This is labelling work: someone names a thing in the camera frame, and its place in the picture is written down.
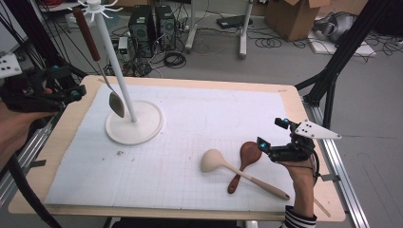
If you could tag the brown wooden rice spoon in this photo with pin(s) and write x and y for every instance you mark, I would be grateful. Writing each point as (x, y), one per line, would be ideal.
(250, 152)

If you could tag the light wooden spoon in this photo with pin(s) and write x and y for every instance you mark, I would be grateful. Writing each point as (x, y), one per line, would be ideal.
(212, 160)

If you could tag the black flat device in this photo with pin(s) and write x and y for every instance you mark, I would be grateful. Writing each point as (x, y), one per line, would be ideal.
(233, 21)

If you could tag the aluminium rail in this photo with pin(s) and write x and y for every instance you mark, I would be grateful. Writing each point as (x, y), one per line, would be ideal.
(348, 202)
(31, 148)

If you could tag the black metal frame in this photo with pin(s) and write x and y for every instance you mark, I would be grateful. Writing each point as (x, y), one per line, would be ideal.
(34, 31)
(348, 44)

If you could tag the white power adapter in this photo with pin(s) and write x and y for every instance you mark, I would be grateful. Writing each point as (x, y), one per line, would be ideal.
(123, 44)

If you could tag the white stand leg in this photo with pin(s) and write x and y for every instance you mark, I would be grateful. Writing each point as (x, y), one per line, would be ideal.
(191, 41)
(243, 44)

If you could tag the white foam board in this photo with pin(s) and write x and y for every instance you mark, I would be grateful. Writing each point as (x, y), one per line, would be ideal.
(348, 49)

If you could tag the white utensil rack stand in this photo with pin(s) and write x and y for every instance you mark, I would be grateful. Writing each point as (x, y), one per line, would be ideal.
(139, 129)

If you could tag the black computer tower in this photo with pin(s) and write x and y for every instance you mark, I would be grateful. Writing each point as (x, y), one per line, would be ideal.
(165, 28)
(141, 31)

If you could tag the grey metal bracket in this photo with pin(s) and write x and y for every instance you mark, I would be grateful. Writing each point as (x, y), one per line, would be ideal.
(38, 164)
(331, 177)

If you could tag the brown cardboard box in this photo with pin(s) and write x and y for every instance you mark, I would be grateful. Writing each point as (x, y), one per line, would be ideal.
(291, 19)

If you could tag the grey white appliance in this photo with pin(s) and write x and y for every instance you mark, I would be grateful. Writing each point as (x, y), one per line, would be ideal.
(339, 27)

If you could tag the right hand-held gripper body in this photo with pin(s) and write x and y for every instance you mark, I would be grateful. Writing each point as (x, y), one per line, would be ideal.
(294, 152)

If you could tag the grey cabinet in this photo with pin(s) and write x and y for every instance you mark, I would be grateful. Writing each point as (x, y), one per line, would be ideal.
(9, 38)

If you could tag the person's right hand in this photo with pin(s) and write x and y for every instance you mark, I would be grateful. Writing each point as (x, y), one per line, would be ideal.
(297, 177)

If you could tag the white grid mat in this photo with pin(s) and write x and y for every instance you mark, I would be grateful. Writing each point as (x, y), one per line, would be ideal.
(152, 190)

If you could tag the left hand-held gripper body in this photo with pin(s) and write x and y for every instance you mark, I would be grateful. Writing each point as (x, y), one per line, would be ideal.
(25, 91)

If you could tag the white box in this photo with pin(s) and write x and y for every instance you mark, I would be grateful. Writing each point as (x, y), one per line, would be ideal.
(69, 21)

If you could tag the person's left hand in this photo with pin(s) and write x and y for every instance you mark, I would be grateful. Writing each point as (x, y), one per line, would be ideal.
(19, 126)

